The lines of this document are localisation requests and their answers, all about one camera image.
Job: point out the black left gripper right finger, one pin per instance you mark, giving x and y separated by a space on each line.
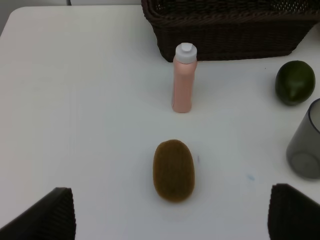
292 215

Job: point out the grey translucent plastic cup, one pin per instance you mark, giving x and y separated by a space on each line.
303 151

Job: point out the dark green whole avocado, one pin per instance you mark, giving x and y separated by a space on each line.
295 82

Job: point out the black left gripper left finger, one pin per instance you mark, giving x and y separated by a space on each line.
51 218

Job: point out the brown kiwi fruit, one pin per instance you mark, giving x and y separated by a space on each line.
173 171

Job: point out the dark brown wicker basket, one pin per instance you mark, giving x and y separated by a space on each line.
224 30

